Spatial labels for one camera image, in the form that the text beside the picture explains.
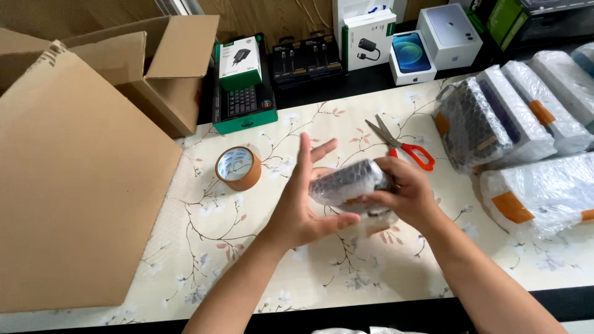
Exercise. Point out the white green charger box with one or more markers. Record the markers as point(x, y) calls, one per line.
point(240, 65)

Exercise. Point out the person's left hand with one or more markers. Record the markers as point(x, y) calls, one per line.
point(293, 211)

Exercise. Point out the floral cream table mat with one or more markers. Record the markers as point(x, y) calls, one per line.
point(287, 273)

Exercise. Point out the green and black boxes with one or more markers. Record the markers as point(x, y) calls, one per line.
point(533, 21)

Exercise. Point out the open brown cardboard box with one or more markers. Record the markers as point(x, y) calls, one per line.
point(162, 79)

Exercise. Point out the small dark bubble-wrapped package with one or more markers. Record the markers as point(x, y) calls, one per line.
point(345, 183)

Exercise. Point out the green black keyboard box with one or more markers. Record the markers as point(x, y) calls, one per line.
point(244, 109)

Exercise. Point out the brown packing tape roll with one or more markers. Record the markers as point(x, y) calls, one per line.
point(239, 169)

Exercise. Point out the tall white box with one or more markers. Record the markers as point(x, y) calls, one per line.
point(355, 10)

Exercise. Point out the bluish bubble-wrapped parcel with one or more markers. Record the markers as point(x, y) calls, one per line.
point(585, 56)

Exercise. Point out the white phone box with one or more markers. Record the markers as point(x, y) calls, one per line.
point(449, 36)

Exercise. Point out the dark bubble-wrapped parcel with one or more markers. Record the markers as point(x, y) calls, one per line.
point(468, 127)

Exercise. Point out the large flat cardboard box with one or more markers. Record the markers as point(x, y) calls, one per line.
point(79, 185)

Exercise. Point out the blue phone picture box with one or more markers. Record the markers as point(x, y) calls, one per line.
point(411, 59)

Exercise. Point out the person's right hand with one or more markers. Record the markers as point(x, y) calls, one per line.
point(410, 197)

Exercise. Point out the large white bubble-wrapped parcel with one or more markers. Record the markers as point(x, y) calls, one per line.
point(540, 197)

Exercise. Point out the white green adapter box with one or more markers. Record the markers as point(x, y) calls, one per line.
point(370, 41)

